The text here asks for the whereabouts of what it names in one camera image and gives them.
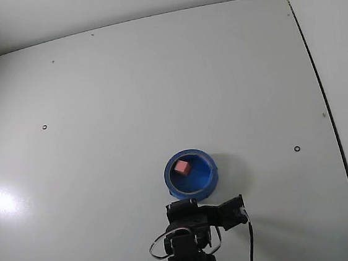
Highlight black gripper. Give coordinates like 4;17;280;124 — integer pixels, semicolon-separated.
164;196;210;230

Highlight small orange cube block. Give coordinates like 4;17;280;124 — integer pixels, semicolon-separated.
173;158;192;177

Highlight blue tape roll bin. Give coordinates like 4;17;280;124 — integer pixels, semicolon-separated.
162;146;222;205

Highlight white servo wire loop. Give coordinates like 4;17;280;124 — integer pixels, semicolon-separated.
202;225;224;256
146;226;176;261

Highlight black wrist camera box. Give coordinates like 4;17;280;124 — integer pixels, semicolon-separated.
214;193;249;232

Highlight black camera cable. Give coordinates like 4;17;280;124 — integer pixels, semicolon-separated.
243;211;258;261

